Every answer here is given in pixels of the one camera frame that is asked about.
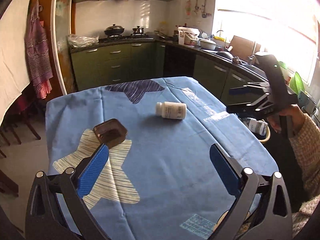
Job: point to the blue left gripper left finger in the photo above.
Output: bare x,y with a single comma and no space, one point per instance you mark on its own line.
90,170

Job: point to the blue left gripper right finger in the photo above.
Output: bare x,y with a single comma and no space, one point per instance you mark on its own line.
227,170

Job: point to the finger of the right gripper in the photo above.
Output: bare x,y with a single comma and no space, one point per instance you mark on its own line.
249,88

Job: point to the clear plastic water bottle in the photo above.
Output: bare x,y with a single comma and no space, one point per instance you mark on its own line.
255,126

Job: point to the brown plastic tray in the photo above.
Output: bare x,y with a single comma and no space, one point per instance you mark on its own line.
111,132

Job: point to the white pill bottle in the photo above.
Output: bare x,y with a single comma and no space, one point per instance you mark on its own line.
171,110

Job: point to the green kitchen base cabinets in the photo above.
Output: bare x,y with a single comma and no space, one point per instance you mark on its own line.
117,63

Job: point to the steel kitchen faucet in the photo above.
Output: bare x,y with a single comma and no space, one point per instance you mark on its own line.
251,57

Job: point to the yellow rimmed trash bin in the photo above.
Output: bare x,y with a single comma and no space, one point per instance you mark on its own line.
264,138

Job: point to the green plastic colander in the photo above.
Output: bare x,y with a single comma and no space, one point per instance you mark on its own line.
296,83

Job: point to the teal ceramic mug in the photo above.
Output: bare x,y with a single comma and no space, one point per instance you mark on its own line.
306,103

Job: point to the wooden cutting board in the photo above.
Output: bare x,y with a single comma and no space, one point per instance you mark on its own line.
242,48

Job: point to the beige knit right sleeve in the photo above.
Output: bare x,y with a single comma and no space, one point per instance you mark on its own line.
305,144

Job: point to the white enamel basin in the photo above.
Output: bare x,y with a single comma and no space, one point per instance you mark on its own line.
207,44

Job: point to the blue patterned tablecloth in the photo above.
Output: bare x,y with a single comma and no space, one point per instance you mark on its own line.
176,191

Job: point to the clear plastic bag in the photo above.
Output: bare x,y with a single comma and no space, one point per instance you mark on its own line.
76,41

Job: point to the small steel pot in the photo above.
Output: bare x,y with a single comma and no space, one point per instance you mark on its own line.
138,30

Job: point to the purple checked apron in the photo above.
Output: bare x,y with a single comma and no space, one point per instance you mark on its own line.
37,51

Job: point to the black wok with lid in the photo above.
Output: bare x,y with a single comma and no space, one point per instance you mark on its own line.
114,30

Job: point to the white hanging cloth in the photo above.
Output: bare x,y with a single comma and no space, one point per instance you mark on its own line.
14,73

